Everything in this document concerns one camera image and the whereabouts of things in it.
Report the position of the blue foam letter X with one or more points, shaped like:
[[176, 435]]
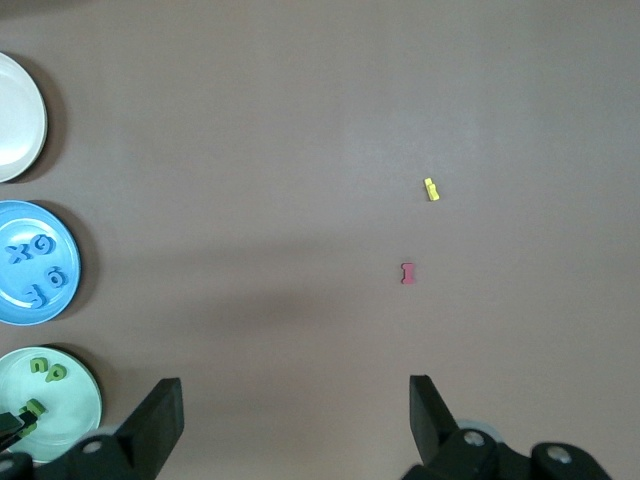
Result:
[[20, 255]]

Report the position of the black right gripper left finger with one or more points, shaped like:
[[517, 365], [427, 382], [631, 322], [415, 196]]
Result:
[[155, 425]]

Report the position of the blue foam letter E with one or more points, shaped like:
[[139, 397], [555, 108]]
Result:
[[36, 296]]

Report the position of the green foam letter U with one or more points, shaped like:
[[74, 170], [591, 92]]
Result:
[[32, 365]]

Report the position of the yellow foam letter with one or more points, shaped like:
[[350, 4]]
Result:
[[432, 190]]

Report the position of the blue plate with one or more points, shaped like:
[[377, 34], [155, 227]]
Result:
[[65, 240]]

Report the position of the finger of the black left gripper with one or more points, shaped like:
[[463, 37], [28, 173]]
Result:
[[7, 442], [10, 424]]

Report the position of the beige plate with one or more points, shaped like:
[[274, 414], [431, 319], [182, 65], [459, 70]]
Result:
[[20, 115]]

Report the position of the green foam letter N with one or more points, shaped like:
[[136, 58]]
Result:
[[36, 404]]

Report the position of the red foam letter I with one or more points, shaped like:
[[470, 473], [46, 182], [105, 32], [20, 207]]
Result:
[[408, 274]]

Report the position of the light green plate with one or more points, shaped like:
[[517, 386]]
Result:
[[65, 405]]

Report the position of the green foam number nine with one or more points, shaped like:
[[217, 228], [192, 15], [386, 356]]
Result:
[[59, 373]]

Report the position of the blue foam letter G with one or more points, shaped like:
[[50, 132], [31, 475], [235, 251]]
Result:
[[38, 245]]

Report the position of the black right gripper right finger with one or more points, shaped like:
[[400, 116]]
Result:
[[432, 420]]

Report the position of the blue foam number six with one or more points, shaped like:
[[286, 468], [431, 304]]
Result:
[[59, 278]]

